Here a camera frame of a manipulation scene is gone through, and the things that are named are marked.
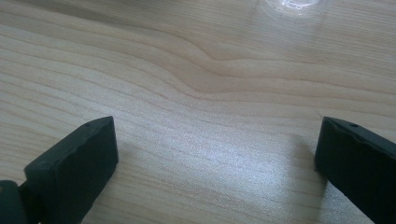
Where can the small clear plastic cup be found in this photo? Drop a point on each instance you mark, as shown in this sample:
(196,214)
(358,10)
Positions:
(295,8)

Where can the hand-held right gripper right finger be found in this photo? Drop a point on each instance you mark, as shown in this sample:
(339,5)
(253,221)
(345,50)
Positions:
(358,168)

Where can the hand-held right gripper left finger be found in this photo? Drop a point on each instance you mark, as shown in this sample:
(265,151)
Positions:
(71,168)

